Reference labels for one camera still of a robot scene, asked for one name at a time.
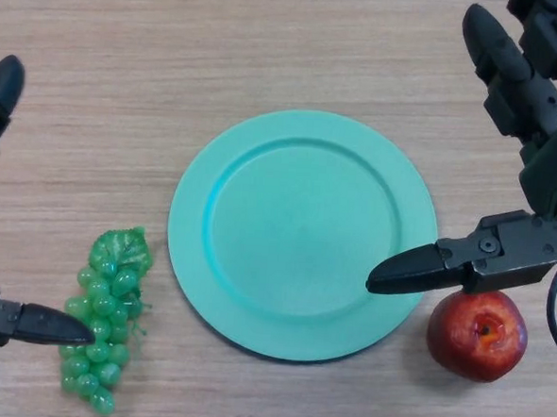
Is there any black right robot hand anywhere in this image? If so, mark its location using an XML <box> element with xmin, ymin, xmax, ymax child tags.
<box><xmin>365</xmin><ymin>0</ymin><xmax>557</xmax><ymax>307</ymax></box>

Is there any teal round plate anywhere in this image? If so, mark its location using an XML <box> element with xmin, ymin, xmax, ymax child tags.
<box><xmin>159</xmin><ymin>101</ymin><xmax>447</xmax><ymax>370</ymax></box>

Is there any red apple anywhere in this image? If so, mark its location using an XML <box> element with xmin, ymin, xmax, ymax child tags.
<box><xmin>423</xmin><ymin>287</ymin><xmax>532</xmax><ymax>386</ymax></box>

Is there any green plastic grape bunch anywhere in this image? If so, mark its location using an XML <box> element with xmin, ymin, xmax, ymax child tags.
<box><xmin>53</xmin><ymin>221</ymin><xmax>158</xmax><ymax>417</ymax></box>

